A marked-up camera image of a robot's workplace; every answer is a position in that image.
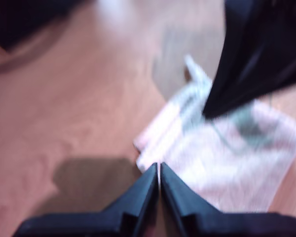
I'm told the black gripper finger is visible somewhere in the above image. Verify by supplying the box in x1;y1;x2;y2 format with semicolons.
160;162;222;237
101;162;159;237
203;0;296;119
203;0;287;115

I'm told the white and mint tea towel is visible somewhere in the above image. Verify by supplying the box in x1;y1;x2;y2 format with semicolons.
133;55;296;213

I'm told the large black monitor on stand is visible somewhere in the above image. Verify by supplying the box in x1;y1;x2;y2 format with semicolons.
0;0;74;53

